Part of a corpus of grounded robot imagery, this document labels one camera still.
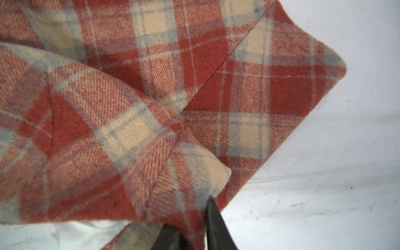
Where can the red plaid skirt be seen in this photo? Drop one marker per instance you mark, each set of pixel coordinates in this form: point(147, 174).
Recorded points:
point(142, 110)

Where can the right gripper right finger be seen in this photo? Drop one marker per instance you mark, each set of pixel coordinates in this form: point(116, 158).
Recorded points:
point(218, 236)

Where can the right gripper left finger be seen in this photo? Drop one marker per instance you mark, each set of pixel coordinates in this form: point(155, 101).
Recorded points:
point(170, 238)

